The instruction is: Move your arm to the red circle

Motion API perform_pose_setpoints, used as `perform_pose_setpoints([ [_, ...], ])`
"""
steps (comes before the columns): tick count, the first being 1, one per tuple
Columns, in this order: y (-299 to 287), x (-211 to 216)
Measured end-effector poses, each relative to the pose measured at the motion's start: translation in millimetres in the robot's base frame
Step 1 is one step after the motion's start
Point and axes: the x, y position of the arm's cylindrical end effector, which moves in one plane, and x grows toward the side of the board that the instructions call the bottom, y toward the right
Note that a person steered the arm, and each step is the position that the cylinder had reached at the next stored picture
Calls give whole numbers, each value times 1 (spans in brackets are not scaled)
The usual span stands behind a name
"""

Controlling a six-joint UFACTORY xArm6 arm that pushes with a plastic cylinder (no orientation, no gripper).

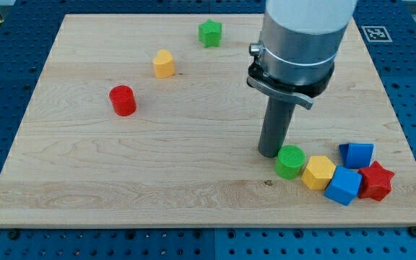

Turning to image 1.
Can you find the red star block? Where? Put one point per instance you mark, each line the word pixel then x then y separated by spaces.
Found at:
pixel 376 182

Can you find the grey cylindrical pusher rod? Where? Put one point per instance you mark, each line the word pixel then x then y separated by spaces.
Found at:
pixel 275 125

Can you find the green cylinder block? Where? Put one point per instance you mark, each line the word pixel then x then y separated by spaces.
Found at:
pixel 290 161

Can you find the white fiducial marker tag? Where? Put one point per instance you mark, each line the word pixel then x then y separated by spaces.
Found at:
pixel 376 34

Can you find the blue triangular prism block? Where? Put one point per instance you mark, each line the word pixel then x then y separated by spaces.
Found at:
pixel 356 155

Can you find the green star block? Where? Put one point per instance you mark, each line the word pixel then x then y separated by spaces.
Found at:
pixel 210 33

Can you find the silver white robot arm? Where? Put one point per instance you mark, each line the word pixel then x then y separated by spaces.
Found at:
pixel 299 40

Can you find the red cylinder block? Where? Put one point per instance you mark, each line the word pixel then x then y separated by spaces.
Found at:
pixel 122 99

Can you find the light wooden board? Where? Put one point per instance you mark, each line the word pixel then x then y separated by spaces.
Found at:
pixel 187 157

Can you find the blue cube block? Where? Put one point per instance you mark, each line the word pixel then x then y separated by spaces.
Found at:
pixel 344 186

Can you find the yellow hexagon block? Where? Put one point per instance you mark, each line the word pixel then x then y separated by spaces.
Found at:
pixel 318 172

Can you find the yellow heart block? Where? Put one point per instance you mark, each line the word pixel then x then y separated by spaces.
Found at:
pixel 164 64

